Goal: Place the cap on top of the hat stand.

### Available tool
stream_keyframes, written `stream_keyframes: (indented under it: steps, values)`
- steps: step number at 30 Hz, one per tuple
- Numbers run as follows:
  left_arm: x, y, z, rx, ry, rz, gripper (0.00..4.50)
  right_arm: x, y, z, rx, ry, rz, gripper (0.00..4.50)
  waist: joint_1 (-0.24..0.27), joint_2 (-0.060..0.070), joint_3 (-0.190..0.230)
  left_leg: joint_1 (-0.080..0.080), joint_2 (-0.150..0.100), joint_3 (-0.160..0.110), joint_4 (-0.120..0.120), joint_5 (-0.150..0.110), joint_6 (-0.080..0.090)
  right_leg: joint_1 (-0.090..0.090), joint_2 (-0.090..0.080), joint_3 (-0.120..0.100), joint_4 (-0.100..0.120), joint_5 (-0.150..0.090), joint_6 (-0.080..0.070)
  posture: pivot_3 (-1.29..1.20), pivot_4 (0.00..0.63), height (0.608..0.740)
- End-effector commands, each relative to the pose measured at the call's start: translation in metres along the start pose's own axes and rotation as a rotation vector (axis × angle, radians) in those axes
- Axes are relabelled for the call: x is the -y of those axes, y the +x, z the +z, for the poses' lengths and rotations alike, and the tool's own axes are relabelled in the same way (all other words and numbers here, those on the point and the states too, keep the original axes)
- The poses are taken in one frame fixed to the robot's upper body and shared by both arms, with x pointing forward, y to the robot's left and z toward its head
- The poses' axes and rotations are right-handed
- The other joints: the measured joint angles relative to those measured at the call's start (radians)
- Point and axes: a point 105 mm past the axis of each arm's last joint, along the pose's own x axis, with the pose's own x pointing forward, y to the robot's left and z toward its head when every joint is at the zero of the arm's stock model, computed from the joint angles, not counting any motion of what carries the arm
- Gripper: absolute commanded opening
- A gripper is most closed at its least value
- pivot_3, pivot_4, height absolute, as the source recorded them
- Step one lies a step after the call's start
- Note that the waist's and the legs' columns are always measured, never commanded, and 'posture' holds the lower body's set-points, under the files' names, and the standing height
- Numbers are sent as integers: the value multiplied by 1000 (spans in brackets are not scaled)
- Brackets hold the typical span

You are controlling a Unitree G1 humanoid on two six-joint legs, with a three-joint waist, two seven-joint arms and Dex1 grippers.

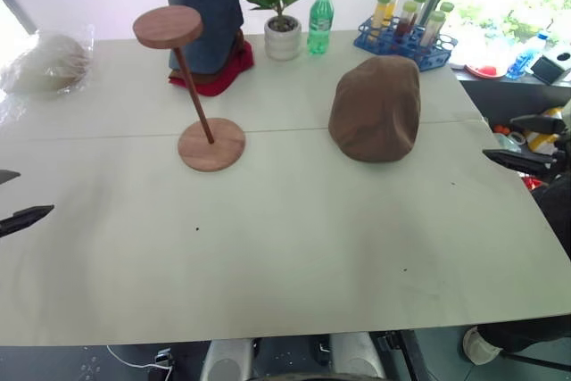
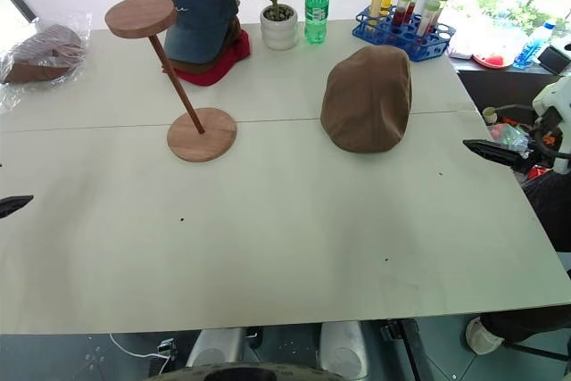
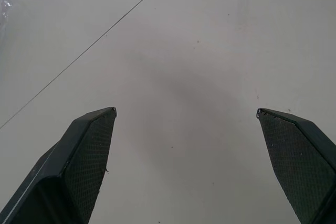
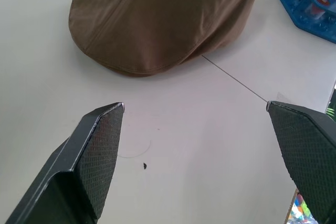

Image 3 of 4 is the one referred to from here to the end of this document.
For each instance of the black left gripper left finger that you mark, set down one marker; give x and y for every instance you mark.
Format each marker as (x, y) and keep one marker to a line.
(68, 166)

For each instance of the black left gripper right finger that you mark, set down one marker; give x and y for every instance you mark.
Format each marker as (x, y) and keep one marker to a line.
(302, 161)

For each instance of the clear plastic wrap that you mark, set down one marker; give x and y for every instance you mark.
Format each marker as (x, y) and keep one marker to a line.
(4, 14)

